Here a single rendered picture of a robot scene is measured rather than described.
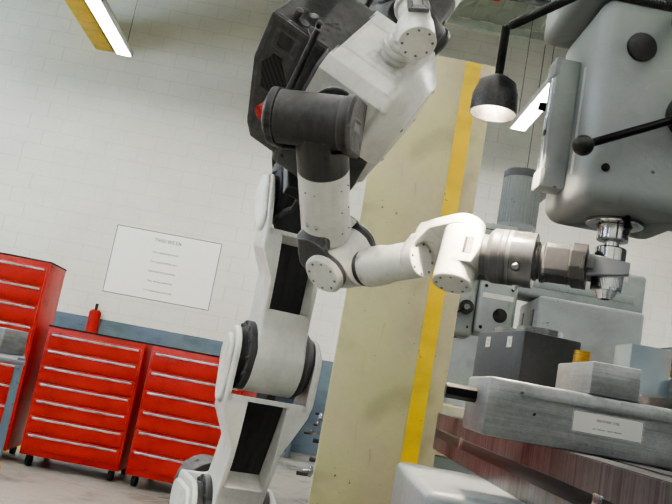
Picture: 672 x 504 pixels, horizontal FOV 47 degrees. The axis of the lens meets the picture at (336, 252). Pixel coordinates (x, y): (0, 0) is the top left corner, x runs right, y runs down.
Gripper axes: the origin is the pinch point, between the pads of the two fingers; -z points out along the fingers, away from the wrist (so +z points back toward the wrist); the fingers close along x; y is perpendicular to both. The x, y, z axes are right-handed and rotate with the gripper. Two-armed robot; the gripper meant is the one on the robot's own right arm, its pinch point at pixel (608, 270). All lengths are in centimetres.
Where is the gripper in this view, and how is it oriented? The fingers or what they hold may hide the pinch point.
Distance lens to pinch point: 126.3
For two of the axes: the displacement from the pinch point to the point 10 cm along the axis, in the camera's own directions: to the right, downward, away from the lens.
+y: -1.9, 9.7, -1.5
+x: 3.2, 2.1, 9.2
